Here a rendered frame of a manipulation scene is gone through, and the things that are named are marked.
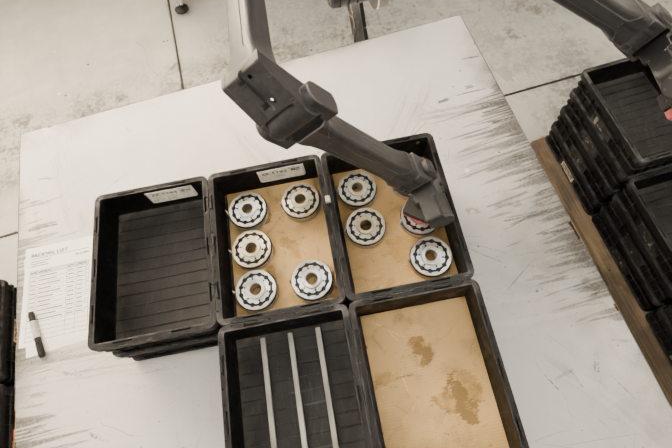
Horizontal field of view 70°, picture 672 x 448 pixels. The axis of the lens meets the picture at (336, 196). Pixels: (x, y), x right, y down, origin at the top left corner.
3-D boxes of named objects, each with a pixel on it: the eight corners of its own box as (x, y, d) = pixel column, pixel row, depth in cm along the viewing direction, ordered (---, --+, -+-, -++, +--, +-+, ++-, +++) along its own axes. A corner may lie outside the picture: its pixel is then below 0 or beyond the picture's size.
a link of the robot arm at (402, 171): (303, 71, 70) (252, 112, 75) (312, 102, 67) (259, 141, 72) (433, 156, 103) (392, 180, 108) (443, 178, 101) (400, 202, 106)
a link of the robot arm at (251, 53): (262, 67, 61) (211, 110, 66) (330, 116, 71) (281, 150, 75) (240, -103, 86) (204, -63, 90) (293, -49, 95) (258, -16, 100)
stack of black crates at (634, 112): (541, 137, 212) (580, 70, 172) (605, 119, 213) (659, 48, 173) (586, 218, 195) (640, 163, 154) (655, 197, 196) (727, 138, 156)
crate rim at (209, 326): (99, 199, 129) (94, 196, 127) (209, 178, 129) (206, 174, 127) (92, 353, 111) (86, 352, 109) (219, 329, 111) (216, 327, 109)
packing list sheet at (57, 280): (20, 251, 147) (19, 251, 147) (94, 230, 148) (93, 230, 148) (18, 360, 133) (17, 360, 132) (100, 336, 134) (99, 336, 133)
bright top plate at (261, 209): (228, 196, 132) (227, 195, 131) (264, 189, 132) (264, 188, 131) (231, 230, 127) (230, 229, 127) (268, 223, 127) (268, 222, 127)
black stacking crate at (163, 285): (117, 214, 137) (96, 197, 127) (219, 194, 137) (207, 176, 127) (113, 357, 120) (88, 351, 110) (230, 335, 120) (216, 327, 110)
